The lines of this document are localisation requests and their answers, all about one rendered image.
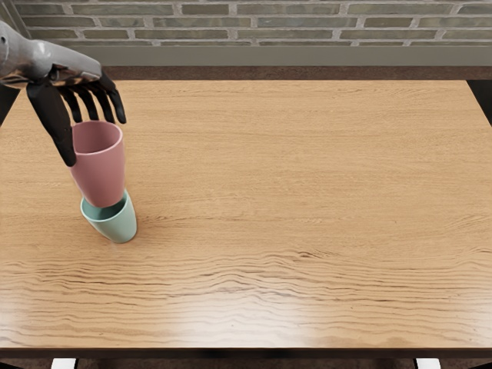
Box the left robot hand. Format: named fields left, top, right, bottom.
left=0, top=20, right=128, bottom=168

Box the pink cup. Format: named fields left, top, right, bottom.
left=69, top=121, right=127, bottom=208

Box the green cup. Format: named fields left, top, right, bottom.
left=79, top=188, right=138, bottom=244

